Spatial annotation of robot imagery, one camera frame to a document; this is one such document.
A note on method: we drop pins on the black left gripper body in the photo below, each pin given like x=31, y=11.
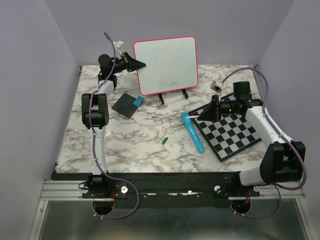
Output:
x=119, y=65

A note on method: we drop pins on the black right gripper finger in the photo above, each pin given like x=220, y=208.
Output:
x=208, y=114
x=214, y=104

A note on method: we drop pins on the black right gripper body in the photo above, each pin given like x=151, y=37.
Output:
x=228, y=107

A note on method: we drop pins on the white whiteboard marker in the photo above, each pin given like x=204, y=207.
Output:
x=192, y=117

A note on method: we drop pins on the pink framed whiteboard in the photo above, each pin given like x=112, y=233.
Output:
x=171, y=64

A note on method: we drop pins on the green marker cap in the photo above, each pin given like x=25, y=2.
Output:
x=165, y=140

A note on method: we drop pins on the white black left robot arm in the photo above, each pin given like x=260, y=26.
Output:
x=95, y=117

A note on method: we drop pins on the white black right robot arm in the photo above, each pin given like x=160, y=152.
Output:
x=284, y=158

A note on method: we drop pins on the black whiteboard stand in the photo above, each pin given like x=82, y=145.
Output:
x=172, y=95

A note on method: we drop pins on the black white chessboard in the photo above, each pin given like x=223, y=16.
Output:
x=228, y=137

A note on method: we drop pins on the blue lego brick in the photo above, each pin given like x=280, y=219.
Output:
x=138, y=101

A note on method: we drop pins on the dark grey lego baseplate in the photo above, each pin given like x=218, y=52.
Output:
x=125, y=106

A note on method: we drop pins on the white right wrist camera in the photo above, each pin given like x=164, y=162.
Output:
x=217, y=86

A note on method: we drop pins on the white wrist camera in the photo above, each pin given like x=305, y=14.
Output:
x=217, y=86
x=118, y=45

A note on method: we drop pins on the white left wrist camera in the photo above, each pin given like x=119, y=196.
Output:
x=118, y=45

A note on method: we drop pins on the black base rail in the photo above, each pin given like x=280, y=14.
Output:
x=166, y=190

